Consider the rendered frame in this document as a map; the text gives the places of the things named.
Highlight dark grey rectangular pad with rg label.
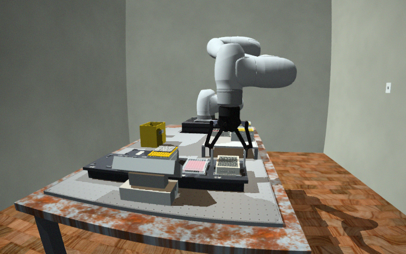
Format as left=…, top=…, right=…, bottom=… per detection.
left=125, top=149, right=152, bottom=156

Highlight pink trough reservoir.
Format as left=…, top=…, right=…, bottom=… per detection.
left=211, top=129, right=230, bottom=137

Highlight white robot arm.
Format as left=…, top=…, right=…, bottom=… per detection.
left=191, top=37, right=297, bottom=123

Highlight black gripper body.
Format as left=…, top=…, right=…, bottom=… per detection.
left=217, top=106, right=241, bottom=132

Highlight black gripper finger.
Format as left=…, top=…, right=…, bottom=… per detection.
left=205, top=120, right=227, bottom=166
left=231, top=121, right=253, bottom=167

